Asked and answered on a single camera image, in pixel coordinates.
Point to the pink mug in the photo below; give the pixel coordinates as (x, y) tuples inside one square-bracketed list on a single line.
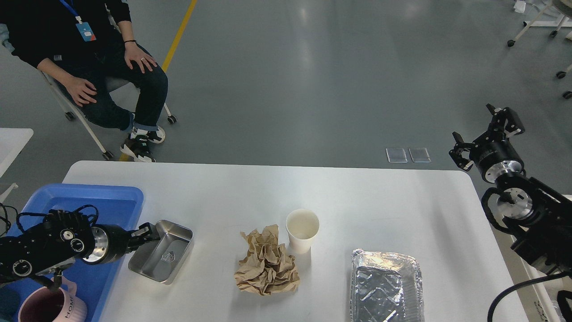
[(61, 305)]

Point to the clear floor plate right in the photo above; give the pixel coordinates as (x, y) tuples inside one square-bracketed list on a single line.
[(419, 155)]

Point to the person in black sweater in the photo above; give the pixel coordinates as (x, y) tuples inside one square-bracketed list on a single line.
[(80, 43)]

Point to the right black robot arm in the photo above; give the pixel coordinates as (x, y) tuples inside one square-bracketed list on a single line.
[(535, 214)]

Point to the white paper cup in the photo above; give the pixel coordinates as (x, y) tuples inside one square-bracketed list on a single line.
[(302, 226)]

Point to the clear floor plate left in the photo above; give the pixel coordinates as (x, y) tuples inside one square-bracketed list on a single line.
[(396, 155)]

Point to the aluminium foil tray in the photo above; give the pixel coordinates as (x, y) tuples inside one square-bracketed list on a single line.
[(385, 287)]

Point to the blue plastic tray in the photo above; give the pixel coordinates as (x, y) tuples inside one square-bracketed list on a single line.
[(117, 205)]

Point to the white side table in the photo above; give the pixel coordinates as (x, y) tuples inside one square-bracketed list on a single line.
[(12, 142)]

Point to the white wheeled chair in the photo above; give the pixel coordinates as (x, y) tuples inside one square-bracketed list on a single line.
[(72, 111)]

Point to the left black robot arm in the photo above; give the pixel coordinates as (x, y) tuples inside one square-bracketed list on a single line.
[(50, 243)]

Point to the white rolling cart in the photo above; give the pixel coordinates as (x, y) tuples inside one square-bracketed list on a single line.
[(563, 19)]

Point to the small stainless steel tray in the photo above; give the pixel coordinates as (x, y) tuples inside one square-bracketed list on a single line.
[(161, 260)]

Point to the crumpled brown paper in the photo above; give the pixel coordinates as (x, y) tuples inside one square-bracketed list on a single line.
[(267, 268)]

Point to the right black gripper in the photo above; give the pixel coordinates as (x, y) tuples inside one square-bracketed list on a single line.
[(495, 158)]

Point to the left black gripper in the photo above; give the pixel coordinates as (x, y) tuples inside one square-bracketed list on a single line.
[(113, 242)]

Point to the clear floor plate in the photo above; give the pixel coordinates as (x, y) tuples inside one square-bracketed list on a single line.
[(419, 155), (396, 155)]

